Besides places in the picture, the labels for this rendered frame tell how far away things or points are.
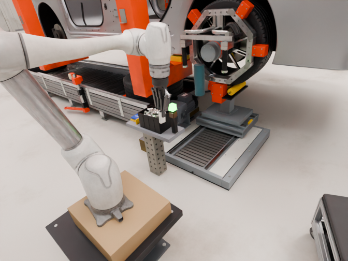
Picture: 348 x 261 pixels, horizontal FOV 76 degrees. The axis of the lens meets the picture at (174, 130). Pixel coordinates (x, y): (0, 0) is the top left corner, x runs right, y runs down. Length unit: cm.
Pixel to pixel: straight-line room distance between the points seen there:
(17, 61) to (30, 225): 134
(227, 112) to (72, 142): 150
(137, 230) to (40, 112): 62
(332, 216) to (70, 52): 124
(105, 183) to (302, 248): 111
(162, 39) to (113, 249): 85
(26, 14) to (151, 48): 266
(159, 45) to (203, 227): 109
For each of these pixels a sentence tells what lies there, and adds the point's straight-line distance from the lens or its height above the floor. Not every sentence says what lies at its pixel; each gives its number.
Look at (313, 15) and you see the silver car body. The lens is 171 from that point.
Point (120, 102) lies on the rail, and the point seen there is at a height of 33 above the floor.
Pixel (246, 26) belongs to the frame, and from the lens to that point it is 173.
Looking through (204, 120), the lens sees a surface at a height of 16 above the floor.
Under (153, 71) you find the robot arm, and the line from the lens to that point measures 96.
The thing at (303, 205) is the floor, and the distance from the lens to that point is 174.
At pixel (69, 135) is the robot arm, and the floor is 76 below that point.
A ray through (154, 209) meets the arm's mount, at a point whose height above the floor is 39.
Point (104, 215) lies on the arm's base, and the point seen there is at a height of 43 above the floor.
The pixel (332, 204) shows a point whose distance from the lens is 132.
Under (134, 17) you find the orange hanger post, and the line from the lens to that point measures 177.
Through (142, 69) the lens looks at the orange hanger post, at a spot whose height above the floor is 76.
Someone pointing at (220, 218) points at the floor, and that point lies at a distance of 155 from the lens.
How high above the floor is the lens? 124
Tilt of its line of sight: 32 degrees down
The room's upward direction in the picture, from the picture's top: 6 degrees counter-clockwise
